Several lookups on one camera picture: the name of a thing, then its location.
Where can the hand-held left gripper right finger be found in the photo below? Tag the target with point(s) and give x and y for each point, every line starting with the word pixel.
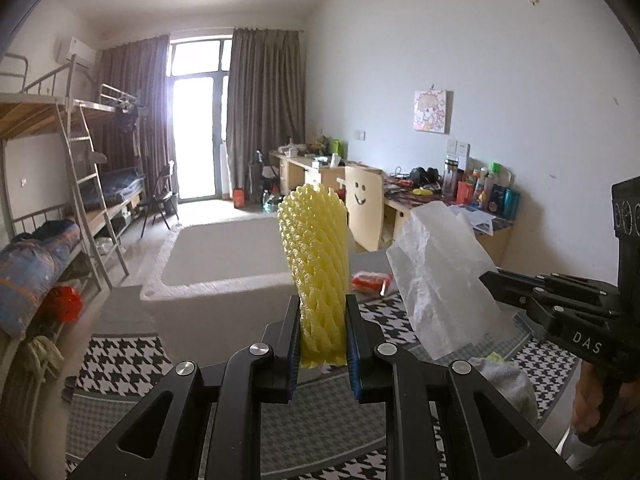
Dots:
pixel 353 350

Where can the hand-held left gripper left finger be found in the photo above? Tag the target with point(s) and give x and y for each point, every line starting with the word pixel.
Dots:
pixel 295 345

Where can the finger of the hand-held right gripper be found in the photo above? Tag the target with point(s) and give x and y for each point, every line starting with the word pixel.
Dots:
pixel 525 282
pixel 560 310

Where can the yellow-green plastic bag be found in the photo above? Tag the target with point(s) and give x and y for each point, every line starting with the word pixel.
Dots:
pixel 495 358

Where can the white translucent plastic bag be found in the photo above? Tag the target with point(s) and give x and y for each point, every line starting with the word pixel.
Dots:
pixel 440 285

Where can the yellow foam net sleeve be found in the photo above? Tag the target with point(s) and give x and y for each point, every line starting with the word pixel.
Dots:
pixel 315 260

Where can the white foam box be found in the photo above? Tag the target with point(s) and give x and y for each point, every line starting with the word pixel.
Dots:
pixel 220 255

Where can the person's right hand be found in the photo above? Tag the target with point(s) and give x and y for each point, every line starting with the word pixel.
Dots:
pixel 586 395

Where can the light wooden desk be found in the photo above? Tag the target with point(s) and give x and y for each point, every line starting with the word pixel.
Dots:
pixel 495 245
pixel 300 172

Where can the red snack packet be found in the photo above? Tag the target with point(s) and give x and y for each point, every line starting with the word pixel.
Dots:
pixel 370 281

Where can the sheets of paper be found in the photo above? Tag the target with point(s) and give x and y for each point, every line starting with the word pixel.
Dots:
pixel 475 220

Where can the row of bottles and cans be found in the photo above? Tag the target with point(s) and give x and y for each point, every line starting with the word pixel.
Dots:
pixel 495 197

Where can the grey white cloth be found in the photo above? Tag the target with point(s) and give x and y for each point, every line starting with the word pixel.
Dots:
pixel 507 390

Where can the yellow object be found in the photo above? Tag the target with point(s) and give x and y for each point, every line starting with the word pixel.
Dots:
pixel 422 192

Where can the black headphones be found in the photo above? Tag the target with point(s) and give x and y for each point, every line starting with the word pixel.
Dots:
pixel 425 176

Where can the wooden chair with smiley face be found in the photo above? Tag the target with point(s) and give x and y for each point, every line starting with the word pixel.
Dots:
pixel 362 195

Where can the red container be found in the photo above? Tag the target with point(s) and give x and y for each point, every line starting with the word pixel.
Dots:
pixel 238 197

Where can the houndstooth tablecloth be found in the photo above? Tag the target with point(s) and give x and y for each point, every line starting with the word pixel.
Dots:
pixel 125 355

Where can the black folding chair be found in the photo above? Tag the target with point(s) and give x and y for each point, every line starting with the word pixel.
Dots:
pixel 157 200

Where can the green box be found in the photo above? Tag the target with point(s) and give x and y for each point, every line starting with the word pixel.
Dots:
pixel 336 147

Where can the red plastic bag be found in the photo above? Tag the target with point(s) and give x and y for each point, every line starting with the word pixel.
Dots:
pixel 65 304

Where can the glass balcony door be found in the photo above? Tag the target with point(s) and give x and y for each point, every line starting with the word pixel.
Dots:
pixel 197 125

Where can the metal bunk bed blue bedding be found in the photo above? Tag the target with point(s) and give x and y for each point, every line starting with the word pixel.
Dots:
pixel 115 185

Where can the pale yellow hanging cloth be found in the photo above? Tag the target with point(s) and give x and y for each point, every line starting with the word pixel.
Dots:
pixel 45 355

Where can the grey-brown curtain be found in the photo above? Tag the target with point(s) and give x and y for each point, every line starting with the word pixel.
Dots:
pixel 265 95
pixel 145 90

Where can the blue bedding bundle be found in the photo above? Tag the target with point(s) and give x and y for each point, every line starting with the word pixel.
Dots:
pixel 30 270

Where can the metal bunk bed ladder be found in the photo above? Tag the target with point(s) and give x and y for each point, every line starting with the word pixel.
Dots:
pixel 85 160

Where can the dark hanging clothes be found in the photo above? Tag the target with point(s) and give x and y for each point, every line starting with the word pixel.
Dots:
pixel 126 117

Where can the metal bunk bed wooden slats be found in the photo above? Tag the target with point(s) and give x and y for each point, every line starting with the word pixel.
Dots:
pixel 35 115

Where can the white air conditioner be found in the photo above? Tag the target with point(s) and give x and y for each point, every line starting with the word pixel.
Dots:
pixel 75 50

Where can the white wall sockets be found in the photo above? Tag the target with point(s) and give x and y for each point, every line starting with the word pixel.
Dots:
pixel 457 148

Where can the wall poster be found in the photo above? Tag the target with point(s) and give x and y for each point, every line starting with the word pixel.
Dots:
pixel 432 111

